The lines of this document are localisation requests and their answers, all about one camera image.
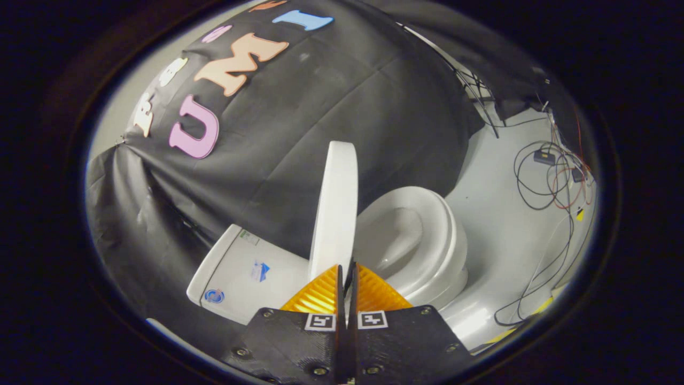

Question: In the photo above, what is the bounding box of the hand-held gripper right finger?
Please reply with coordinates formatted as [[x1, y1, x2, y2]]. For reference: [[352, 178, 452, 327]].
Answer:
[[346, 261, 473, 384]]

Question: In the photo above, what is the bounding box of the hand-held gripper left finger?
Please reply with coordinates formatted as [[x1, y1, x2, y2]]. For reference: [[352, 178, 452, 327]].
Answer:
[[222, 264, 345, 384]]

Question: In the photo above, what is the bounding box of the white toilet lid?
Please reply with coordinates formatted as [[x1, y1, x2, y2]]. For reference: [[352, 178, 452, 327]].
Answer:
[[309, 141, 359, 281]]

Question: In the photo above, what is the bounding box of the white ceramic toilet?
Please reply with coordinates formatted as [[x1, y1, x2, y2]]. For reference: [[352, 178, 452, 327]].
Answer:
[[186, 186, 476, 351]]

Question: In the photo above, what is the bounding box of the white toilet seat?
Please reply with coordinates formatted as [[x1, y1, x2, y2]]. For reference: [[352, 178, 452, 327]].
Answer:
[[355, 186, 468, 311]]

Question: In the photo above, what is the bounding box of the black backdrop cloth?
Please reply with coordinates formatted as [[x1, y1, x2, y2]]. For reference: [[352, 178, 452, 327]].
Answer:
[[85, 0, 567, 343]]

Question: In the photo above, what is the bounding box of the tangle of floor cables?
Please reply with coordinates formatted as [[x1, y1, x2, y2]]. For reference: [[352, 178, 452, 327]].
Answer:
[[494, 107, 596, 327]]

